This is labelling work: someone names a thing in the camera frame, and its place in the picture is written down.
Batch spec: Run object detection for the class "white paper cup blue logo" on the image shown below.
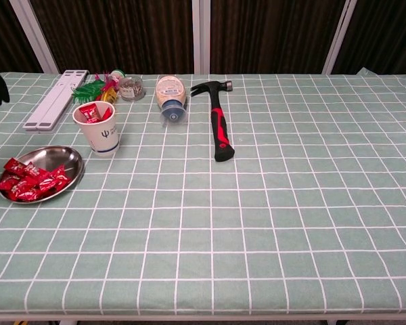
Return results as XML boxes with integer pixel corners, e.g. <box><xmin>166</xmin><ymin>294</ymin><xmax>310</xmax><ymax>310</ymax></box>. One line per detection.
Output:
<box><xmin>72</xmin><ymin>100</ymin><xmax>120</xmax><ymax>157</ymax></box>

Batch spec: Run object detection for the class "white folding laptop stand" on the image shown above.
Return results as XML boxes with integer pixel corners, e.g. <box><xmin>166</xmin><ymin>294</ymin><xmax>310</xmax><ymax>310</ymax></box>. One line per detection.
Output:
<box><xmin>22</xmin><ymin>69</ymin><xmax>91</xmax><ymax>131</ymax></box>

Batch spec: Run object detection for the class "green feather shuttlecock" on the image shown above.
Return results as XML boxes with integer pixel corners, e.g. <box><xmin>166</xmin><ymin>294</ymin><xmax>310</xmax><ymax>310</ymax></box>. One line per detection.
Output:
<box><xmin>70</xmin><ymin>79</ymin><xmax>106</xmax><ymax>104</ymax></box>

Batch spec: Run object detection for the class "round stainless steel plate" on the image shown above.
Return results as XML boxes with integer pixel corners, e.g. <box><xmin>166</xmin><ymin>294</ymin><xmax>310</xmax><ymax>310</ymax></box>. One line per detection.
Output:
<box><xmin>0</xmin><ymin>145</ymin><xmax>85</xmax><ymax>204</ymax></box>

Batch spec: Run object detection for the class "pink yellow feather shuttlecock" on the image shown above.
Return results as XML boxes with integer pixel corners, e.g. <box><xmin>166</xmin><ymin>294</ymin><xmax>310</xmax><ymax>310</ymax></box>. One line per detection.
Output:
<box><xmin>94</xmin><ymin>70</ymin><xmax>119</xmax><ymax>102</ymax></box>

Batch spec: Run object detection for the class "clear jar of metal clips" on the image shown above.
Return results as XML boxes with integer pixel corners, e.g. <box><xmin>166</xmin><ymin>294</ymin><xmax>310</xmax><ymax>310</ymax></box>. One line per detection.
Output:
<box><xmin>117</xmin><ymin>76</ymin><xmax>146</xmax><ymax>102</ymax></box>

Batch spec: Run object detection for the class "dark brown curtain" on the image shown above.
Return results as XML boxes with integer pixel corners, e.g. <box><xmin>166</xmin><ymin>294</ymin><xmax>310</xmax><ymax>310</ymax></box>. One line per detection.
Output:
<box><xmin>0</xmin><ymin>0</ymin><xmax>406</xmax><ymax>85</ymax></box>

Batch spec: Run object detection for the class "sauce bottle with blue cap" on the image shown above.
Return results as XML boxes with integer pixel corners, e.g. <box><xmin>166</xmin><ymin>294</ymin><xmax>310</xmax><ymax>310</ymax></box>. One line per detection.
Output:
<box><xmin>155</xmin><ymin>74</ymin><xmax>189</xmax><ymax>127</ymax></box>

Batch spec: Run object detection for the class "red black claw hammer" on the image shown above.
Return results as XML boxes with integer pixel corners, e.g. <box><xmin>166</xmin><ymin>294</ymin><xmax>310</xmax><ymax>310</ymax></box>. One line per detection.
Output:
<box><xmin>189</xmin><ymin>80</ymin><xmax>235</xmax><ymax>163</ymax></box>

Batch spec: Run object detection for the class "green checked tablecloth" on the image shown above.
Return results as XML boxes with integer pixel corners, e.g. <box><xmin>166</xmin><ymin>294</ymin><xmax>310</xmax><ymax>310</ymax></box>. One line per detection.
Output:
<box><xmin>0</xmin><ymin>67</ymin><xmax>406</xmax><ymax>316</ymax></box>

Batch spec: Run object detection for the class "white metal frame post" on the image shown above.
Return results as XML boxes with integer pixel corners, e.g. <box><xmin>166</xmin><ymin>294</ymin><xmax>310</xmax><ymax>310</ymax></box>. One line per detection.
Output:
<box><xmin>321</xmin><ymin>0</ymin><xmax>359</xmax><ymax>75</ymax></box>
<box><xmin>191</xmin><ymin>0</ymin><xmax>212</xmax><ymax>75</ymax></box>
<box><xmin>9</xmin><ymin>0</ymin><xmax>60</xmax><ymax>74</ymax></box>

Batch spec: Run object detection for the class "white metal table frame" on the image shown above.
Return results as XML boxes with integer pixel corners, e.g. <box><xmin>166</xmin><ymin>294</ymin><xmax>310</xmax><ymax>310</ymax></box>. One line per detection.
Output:
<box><xmin>0</xmin><ymin>313</ymin><xmax>406</xmax><ymax>325</ymax></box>

